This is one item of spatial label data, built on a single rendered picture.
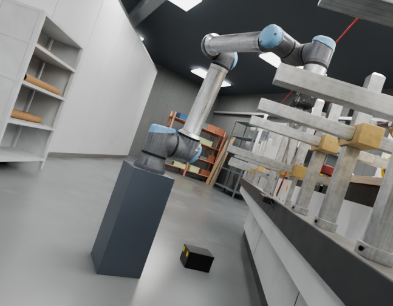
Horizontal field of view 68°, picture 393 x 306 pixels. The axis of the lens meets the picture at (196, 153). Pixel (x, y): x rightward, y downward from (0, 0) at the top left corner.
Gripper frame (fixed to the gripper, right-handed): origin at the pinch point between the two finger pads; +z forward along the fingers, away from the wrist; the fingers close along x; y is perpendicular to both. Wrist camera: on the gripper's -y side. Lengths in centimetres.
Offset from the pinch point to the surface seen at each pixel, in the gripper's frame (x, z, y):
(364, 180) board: 27.7, 11.8, 9.9
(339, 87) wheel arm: -6, 6, 72
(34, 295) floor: -77, 101, 6
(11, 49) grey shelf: -238, -11, -116
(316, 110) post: 7.6, -11.3, -7.1
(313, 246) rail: 5, 34, 50
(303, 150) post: 8.2, 6.6, -7.1
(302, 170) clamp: 8.9, 15.0, 0.2
